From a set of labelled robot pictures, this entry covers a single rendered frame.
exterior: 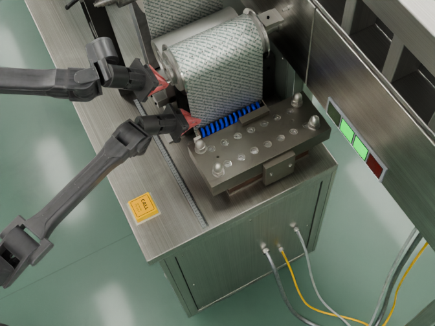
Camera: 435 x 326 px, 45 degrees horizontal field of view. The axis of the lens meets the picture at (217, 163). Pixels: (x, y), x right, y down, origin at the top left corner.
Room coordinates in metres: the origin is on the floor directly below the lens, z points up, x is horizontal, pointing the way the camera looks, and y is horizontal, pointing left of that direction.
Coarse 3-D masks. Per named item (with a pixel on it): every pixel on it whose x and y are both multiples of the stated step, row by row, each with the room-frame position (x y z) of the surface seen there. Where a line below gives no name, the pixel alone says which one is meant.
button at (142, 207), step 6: (138, 198) 0.72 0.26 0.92; (144, 198) 0.72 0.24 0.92; (150, 198) 0.71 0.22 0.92; (132, 204) 0.70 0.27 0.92; (138, 204) 0.70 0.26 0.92; (144, 204) 0.70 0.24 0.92; (150, 204) 0.69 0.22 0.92; (132, 210) 0.68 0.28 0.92; (138, 210) 0.68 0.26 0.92; (144, 210) 0.68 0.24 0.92; (150, 210) 0.67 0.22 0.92; (156, 210) 0.67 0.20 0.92; (138, 216) 0.66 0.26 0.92; (144, 216) 0.66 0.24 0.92; (150, 216) 0.66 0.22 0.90; (138, 222) 0.65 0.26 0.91
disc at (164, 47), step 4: (164, 44) 0.97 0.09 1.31; (164, 48) 0.96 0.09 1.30; (168, 48) 0.94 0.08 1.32; (168, 52) 0.93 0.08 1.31; (172, 56) 0.91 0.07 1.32; (176, 60) 0.90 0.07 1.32; (176, 64) 0.89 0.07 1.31; (180, 72) 0.87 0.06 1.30; (184, 80) 0.86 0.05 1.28; (184, 84) 0.86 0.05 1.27; (184, 88) 0.86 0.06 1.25; (184, 92) 0.87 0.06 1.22
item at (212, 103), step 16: (224, 80) 0.91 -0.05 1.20; (240, 80) 0.92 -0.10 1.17; (256, 80) 0.94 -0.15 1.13; (192, 96) 0.87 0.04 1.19; (208, 96) 0.89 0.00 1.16; (224, 96) 0.90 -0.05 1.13; (240, 96) 0.92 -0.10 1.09; (256, 96) 0.94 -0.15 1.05; (192, 112) 0.87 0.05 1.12; (208, 112) 0.88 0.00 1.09; (224, 112) 0.90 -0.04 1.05
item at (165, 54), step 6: (252, 18) 1.01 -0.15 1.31; (258, 30) 0.98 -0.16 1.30; (264, 42) 0.96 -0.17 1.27; (264, 48) 0.96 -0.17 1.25; (162, 54) 0.97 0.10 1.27; (168, 54) 0.93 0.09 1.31; (168, 60) 0.92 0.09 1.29; (174, 66) 0.90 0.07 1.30; (180, 78) 0.87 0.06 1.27; (180, 84) 0.87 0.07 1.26; (180, 90) 0.88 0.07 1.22
